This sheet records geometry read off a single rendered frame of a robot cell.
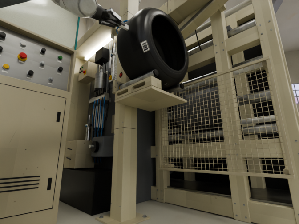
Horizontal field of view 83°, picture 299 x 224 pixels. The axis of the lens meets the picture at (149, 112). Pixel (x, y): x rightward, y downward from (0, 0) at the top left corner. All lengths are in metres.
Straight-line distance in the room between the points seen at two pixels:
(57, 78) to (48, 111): 0.29
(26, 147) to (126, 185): 0.67
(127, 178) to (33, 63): 1.04
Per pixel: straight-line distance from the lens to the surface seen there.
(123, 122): 1.26
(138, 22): 1.15
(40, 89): 1.38
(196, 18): 1.70
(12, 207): 1.32
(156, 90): 0.99
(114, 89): 1.23
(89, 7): 0.81
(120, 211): 1.28
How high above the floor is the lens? 0.42
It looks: 15 degrees up
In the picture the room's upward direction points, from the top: straight up
